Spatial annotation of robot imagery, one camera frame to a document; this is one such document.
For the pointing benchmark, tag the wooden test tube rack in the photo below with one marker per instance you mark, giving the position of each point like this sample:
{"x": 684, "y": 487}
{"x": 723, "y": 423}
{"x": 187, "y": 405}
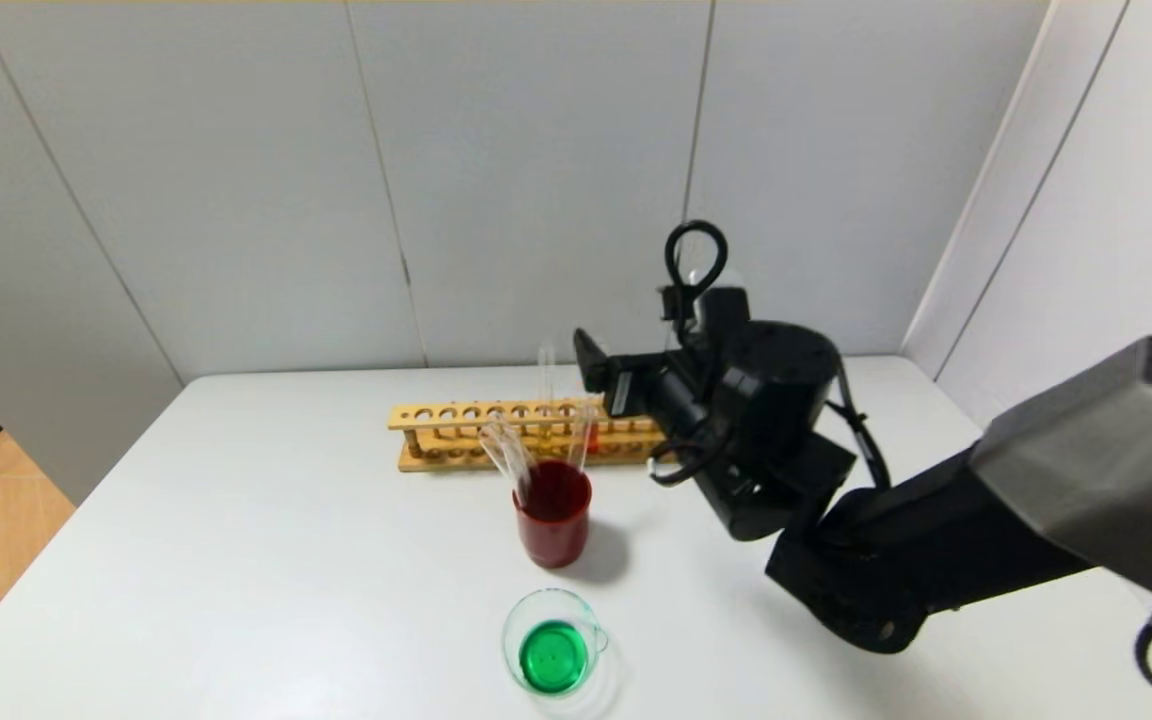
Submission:
{"x": 456, "y": 413}

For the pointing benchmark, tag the empty clear test tube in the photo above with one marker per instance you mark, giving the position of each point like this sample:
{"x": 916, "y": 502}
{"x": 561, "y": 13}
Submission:
{"x": 518, "y": 450}
{"x": 501, "y": 455}

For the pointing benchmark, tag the red plastic cup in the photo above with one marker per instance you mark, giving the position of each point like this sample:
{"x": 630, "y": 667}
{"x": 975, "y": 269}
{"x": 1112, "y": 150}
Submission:
{"x": 551, "y": 535}

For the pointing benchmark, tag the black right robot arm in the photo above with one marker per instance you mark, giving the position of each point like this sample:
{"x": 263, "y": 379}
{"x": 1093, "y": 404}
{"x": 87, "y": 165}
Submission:
{"x": 836, "y": 480}

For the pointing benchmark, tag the test tube with blue pigment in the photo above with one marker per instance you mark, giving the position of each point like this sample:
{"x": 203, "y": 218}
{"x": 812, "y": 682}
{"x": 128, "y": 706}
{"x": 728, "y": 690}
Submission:
{"x": 576, "y": 440}

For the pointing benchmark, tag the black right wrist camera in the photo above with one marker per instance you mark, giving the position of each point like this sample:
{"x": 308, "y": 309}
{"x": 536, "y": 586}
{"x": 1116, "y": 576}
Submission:
{"x": 706, "y": 310}

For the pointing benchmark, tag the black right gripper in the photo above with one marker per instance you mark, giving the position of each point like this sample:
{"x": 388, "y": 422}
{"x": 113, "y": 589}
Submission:
{"x": 619, "y": 390}

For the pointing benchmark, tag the test tube with pale yellow pigment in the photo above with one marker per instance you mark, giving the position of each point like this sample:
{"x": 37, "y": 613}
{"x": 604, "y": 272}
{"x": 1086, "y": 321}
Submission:
{"x": 545, "y": 385}

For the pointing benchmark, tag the clear glass dish with spout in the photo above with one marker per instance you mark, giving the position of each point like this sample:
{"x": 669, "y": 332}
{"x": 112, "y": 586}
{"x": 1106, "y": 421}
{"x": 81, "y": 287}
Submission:
{"x": 551, "y": 655}

